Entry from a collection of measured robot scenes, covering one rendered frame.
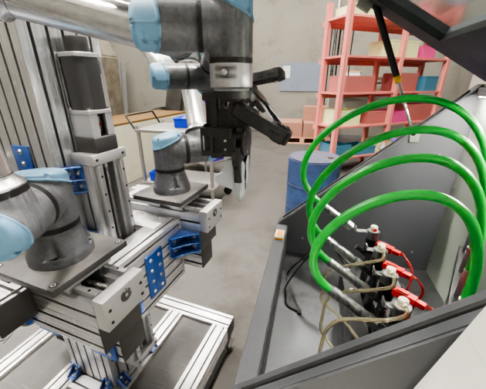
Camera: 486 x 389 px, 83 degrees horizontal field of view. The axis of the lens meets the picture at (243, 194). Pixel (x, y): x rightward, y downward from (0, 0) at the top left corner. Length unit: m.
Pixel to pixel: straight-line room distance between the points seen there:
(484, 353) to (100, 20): 0.73
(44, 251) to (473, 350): 0.79
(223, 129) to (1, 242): 0.44
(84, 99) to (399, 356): 0.91
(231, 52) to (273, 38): 8.02
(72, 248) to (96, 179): 0.26
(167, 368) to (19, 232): 1.10
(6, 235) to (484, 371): 0.68
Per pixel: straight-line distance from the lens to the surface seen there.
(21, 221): 0.64
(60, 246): 0.79
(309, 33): 8.30
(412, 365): 0.45
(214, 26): 0.49
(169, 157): 1.08
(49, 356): 1.82
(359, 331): 0.68
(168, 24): 0.49
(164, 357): 1.60
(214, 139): 0.51
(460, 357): 0.41
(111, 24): 0.64
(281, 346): 0.81
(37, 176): 0.74
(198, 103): 1.18
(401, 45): 5.36
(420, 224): 1.10
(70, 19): 0.67
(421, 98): 0.65
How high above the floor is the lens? 1.46
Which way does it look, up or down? 23 degrees down
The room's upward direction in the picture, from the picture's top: straight up
